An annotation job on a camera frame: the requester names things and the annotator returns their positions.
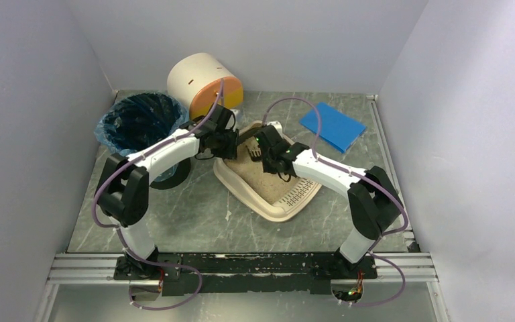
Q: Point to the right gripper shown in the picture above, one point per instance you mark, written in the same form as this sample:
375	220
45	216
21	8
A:
265	145

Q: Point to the cylindrical mini drawer cabinet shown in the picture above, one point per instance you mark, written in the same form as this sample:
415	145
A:
195	83

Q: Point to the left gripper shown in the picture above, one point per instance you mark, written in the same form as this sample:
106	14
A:
231	141

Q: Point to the black litter scoop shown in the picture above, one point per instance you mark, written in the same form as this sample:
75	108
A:
255	154

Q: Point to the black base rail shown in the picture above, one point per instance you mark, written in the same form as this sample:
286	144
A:
185	273

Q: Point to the black bin with blue bag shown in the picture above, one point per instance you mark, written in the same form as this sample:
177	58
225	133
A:
139	121

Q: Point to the beige litter box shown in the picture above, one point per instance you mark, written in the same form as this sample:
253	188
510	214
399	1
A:
283	210

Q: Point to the blue flat pad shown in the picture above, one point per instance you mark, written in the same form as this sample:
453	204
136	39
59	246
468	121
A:
337	129

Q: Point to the sand litter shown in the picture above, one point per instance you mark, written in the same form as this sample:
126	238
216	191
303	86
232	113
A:
270	187

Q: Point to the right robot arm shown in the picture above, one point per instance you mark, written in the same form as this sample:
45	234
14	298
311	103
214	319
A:
373	201

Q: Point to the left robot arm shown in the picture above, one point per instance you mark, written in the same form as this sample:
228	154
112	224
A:
122	193

